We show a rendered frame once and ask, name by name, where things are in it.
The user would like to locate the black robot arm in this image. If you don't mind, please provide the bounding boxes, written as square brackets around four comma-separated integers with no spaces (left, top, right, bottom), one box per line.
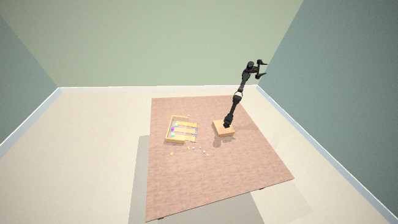
[223,61,256,128]

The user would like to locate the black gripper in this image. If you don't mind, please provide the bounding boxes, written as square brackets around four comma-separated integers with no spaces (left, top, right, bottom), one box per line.
[252,59,268,80]

